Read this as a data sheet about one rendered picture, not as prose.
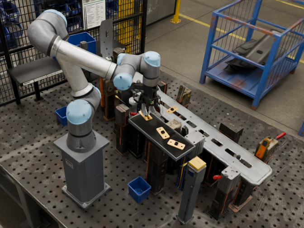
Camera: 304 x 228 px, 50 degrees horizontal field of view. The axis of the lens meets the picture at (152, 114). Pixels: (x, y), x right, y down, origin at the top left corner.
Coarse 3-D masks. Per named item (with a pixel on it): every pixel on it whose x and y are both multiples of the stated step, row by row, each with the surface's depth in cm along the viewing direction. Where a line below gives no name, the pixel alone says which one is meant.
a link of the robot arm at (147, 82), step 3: (144, 78) 151; (144, 81) 152; (147, 81) 151; (150, 81) 151; (153, 81) 151; (156, 81) 152; (144, 84) 153; (147, 84) 152; (150, 84) 152; (153, 84) 152; (156, 84) 153
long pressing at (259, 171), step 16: (160, 96) 221; (160, 112) 207; (192, 128) 198; (208, 128) 199; (208, 144) 188; (224, 144) 189; (224, 160) 179; (256, 160) 181; (240, 176) 172; (256, 176) 172
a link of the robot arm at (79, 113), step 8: (72, 104) 155; (80, 104) 156; (88, 104) 156; (72, 112) 152; (80, 112) 152; (88, 112) 153; (72, 120) 152; (80, 120) 152; (88, 120) 155; (72, 128) 156; (80, 128) 155; (88, 128) 158
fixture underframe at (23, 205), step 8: (0, 176) 255; (0, 184) 250; (8, 184) 250; (16, 184) 215; (8, 192) 246; (16, 192) 245; (24, 192) 218; (16, 200) 241; (24, 200) 222; (32, 200) 228; (24, 208) 231; (32, 208) 232; (40, 208) 241; (32, 216) 236; (40, 216) 255; (24, 224) 248; (32, 224) 241; (40, 224) 249; (48, 224) 250
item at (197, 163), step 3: (192, 159) 156; (195, 159) 156; (198, 159) 157; (189, 162) 155; (192, 162) 155; (195, 162) 155; (198, 162) 155; (201, 162) 155; (204, 162) 155; (192, 165) 154; (195, 165) 154; (198, 165) 154; (201, 165) 154; (204, 165) 155; (195, 168) 153; (198, 168) 152
